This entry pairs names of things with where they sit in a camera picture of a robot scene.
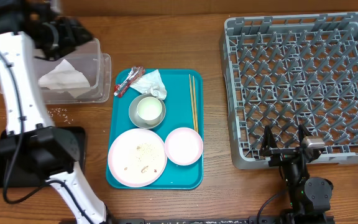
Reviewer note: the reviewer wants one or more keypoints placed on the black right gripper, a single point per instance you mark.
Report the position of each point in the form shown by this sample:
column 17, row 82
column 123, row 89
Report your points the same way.
column 279, row 155

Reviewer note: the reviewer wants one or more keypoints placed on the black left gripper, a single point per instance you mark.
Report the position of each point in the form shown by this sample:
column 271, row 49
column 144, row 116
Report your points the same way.
column 74, row 37

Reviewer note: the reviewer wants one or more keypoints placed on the white napkin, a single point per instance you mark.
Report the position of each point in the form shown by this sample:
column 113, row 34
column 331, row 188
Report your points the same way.
column 65, row 77
column 150, row 83

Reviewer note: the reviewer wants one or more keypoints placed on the red snack wrapper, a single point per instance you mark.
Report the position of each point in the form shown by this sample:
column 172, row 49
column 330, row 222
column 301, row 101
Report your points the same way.
column 134, row 74

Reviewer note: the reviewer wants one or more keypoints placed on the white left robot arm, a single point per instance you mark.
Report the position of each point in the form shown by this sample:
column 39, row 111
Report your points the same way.
column 25, row 107

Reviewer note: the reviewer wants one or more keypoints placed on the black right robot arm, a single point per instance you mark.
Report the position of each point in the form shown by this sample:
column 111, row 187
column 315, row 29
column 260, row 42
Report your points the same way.
column 309, row 196

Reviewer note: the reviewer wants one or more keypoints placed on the grey dishwasher rack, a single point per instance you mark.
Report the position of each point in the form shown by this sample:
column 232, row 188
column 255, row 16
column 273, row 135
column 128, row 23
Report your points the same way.
column 286, row 71

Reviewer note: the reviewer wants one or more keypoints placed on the clear plastic bin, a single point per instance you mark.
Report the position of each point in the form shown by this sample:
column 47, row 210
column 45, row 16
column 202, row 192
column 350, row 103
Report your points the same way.
column 87, row 59

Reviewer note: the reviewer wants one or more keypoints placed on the scattered rice grains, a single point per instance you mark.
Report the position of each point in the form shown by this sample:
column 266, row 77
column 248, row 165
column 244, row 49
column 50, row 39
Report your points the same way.
column 60, row 115

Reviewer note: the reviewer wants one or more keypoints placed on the small pink plate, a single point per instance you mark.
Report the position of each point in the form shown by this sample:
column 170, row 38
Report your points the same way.
column 183, row 146

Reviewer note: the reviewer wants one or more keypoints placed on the right wooden chopstick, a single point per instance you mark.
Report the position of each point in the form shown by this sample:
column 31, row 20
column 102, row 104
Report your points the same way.
column 195, row 105

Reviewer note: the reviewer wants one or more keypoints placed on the wooden chopstick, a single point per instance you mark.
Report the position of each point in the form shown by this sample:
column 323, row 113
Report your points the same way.
column 195, row 105
column 192, row 104

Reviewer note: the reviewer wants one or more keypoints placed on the left wooden chopstick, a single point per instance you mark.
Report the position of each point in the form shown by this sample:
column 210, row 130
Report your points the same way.
column 192, row 104

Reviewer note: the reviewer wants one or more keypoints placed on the white cup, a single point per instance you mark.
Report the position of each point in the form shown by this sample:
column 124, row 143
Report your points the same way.
column 149, row 110

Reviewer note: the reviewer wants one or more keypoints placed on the teal serving tray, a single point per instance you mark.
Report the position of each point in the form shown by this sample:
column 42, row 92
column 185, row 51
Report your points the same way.
column 179, row 115

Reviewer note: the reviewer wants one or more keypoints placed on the large pink plate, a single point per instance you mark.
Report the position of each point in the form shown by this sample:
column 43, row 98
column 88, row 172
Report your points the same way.
column 137, row 158

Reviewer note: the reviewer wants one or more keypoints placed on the black plastic tray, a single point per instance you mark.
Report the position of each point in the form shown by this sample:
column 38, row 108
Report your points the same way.
column 48, row 151

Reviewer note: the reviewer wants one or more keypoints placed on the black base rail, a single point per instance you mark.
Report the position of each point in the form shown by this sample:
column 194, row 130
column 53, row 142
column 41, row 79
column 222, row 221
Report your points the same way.
column 249, row 220

